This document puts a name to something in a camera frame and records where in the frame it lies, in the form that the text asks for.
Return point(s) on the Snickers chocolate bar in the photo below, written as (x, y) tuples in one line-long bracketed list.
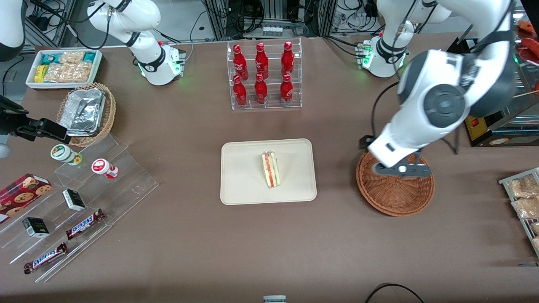
[(45, 257), (85, 223)]

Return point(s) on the green lidded sunflower jar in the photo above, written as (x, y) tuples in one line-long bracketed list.
[(63, 152)]

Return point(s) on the teal snack packet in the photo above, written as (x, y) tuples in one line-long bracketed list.
[(49, 59), (89, 57)]

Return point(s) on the brown round wicker basket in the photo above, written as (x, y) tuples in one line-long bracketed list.
[(396, 195)]

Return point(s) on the cream rectangular serving tray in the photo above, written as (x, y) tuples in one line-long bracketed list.
[(244, 176)]

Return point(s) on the white rectangular snack bin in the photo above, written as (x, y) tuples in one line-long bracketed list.
[(97, 71)]

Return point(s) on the clear acrylic tiered stand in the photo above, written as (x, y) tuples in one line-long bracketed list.
[(126, 185)]

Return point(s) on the red cola bottle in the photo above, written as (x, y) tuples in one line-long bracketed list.
[(239, 61), (287, 57), (240, 92), (260, 90), (261, 59), (286, 90)]

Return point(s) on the metal tray of snack bags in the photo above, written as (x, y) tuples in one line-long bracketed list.
[(507, 182)]

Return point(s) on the plastic triangle sandwich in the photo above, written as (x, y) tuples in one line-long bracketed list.
[(270, 170)]

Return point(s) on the light wicker basket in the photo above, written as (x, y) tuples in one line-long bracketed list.
[(109, 113)]

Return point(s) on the stack of foil trays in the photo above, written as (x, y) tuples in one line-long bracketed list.
[(84, 111)]

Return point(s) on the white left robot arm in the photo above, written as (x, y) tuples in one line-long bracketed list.
[(442, 101)]

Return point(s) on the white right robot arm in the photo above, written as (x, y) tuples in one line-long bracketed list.
[(156, 63)]

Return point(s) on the small black carton box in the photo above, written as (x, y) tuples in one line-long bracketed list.
[(73, 200), (36, 227)]

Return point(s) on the red lidded white jar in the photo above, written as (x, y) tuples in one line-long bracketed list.
[(103, 167)]

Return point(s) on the clear acrylic bottle rack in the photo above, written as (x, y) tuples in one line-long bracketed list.
[(269, 106)]

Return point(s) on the yellow snack packet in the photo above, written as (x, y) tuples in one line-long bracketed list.
[(39, 73)]

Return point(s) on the clear bagged pastry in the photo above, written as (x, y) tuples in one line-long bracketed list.
[(527, 207), (523, 187)]

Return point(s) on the red tartan cookie box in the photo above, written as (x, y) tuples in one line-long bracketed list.
[(23, 193)]

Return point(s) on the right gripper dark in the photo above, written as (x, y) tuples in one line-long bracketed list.
[(16, 123)]

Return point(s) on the white power strip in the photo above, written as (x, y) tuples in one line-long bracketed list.
[(273, 30)]

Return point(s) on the clear bag of crackers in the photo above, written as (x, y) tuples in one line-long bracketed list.
[(67, 72), (71, 57)]

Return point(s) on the metal equipment rack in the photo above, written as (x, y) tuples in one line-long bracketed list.
[(269, 12)]

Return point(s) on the glass food display case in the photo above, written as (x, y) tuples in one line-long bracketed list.
[(505, 126)]

